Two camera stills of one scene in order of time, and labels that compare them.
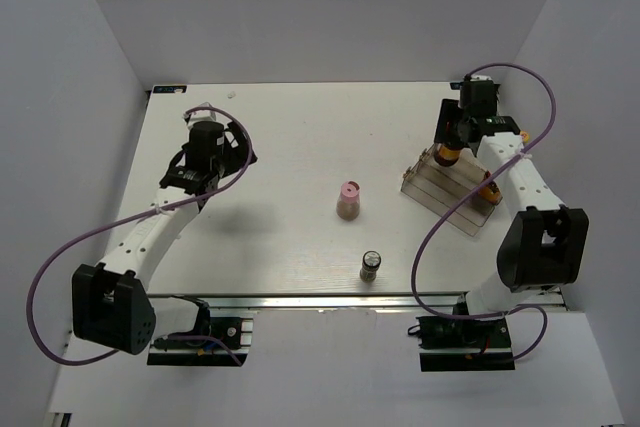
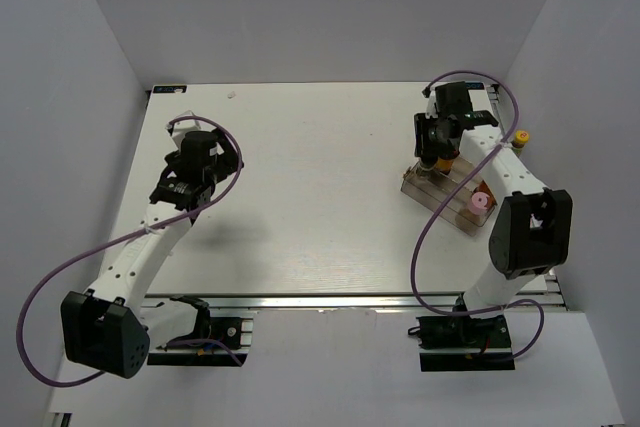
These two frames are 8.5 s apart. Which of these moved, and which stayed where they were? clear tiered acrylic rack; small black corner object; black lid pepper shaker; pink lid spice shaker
Moved: black lid pepper shaker; pink lid spice shaker
Stayed: clear tiered acrylic rack; small black corner object
